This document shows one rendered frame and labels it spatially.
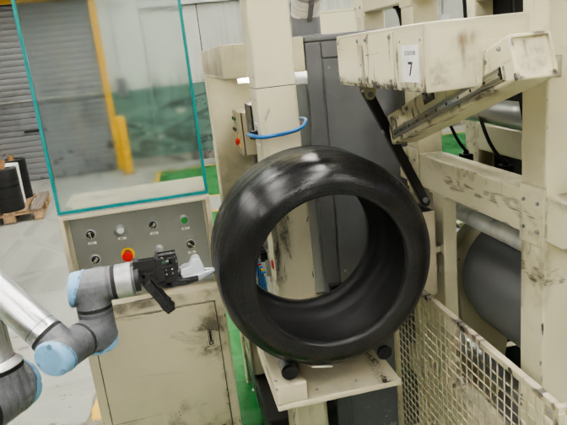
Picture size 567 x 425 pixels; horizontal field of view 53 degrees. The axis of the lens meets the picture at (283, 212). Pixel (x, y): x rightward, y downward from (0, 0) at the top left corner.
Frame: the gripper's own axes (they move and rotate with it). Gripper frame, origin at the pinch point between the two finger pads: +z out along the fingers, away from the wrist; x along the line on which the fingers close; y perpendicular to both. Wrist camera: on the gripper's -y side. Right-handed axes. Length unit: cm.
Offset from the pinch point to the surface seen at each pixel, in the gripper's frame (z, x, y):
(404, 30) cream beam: 49, -24, 57
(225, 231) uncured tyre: 5.0, -7.1, 13.0
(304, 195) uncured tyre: 25.1, -12.8, 20.7
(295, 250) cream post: 29.7, 28.4, -8.1
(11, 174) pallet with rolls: -207, 629, -56
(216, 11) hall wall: 112, 930, 140
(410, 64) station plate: 49, -27, 50
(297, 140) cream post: 34, 28, 28
